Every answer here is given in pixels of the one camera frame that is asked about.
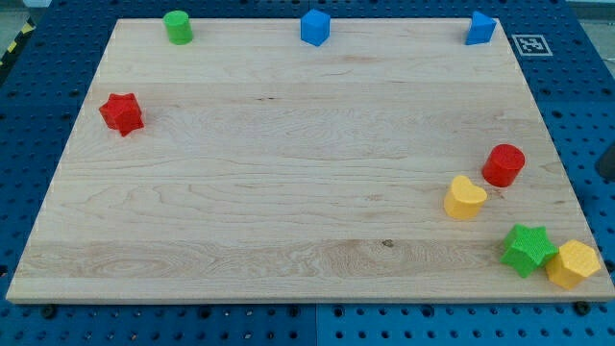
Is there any yellow heart block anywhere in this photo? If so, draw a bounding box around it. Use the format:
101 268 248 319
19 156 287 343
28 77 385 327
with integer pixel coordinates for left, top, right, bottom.
443 175 488 220

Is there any dark grey robot tool tip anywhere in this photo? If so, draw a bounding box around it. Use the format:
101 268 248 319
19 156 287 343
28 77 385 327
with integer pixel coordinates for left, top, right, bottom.
595 143 615 182

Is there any white fiducial marker tag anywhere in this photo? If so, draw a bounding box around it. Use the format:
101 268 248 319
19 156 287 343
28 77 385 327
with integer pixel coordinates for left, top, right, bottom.
511 34 553 57

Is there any wooden board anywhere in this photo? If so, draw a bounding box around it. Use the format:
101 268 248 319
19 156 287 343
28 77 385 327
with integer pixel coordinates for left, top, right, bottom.
7 18 614 305

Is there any red star block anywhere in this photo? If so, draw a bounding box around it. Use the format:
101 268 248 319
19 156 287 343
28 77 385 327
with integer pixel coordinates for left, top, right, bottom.
99 93 144 136

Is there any green star block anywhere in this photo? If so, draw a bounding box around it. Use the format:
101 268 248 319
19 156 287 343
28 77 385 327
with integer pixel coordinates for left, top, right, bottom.
500 223 559 278

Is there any red cylinder block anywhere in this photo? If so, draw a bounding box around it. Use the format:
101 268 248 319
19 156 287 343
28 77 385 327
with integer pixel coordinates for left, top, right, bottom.
481 143 526 187

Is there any blue cube block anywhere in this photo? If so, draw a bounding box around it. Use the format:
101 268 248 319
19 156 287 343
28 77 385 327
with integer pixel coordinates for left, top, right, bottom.
300 10 331 46

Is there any blue triangle block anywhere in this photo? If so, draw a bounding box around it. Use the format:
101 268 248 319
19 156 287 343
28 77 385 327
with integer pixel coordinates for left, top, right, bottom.
465 11 497 45

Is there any yellow hexagon block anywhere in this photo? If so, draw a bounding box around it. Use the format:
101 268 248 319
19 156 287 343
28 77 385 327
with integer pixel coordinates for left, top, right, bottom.
545 239 602 290

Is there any green cylinder block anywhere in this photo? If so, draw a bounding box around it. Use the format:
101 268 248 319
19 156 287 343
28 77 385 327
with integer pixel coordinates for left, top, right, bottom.
162 10 193 45

